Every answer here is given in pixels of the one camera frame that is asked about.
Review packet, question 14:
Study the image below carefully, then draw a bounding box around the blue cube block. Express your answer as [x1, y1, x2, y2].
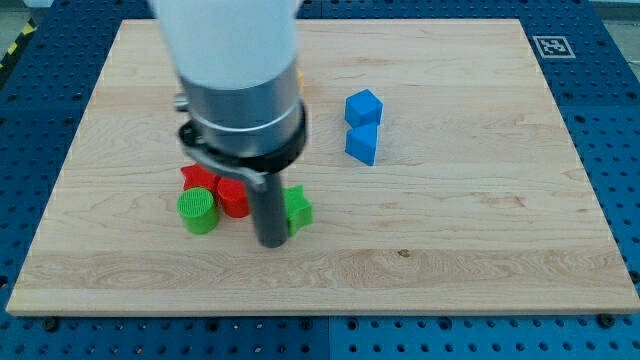
[344, 89, 383, 127]

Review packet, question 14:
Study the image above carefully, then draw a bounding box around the yellow block behind arm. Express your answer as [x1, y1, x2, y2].
[296, 68, 304, 96]

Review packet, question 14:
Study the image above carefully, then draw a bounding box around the red cylinder block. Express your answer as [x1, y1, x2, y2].
[215, 178, 250, 218]

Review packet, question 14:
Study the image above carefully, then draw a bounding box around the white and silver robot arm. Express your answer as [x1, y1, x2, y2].
[149, 0, 307, 248]

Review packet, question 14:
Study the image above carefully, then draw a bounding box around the green star block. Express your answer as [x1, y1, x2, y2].
[283, 185, 313, 237]

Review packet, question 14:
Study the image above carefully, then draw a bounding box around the black clamp ring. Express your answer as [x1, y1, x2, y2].
[177, 100, 307, 192]

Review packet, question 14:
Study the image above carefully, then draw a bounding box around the white fiducial marker tag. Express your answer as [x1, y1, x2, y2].
[533, 35, 575, 59]

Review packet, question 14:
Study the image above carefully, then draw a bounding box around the wooden board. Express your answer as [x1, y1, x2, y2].
[7, 19, 639, 317]

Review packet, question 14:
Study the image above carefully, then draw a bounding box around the red star block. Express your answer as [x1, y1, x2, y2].
[180, 164, 220, 195]

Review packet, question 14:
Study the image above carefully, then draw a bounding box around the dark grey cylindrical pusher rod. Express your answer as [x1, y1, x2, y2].
[248, 173, 288, 248]

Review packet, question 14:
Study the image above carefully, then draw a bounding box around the blue triangle block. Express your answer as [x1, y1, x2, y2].
[345, 123, 378, 166]

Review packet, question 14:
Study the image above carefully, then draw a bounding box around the green cylinder block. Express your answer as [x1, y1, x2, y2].
[176, 187, 219, 234]

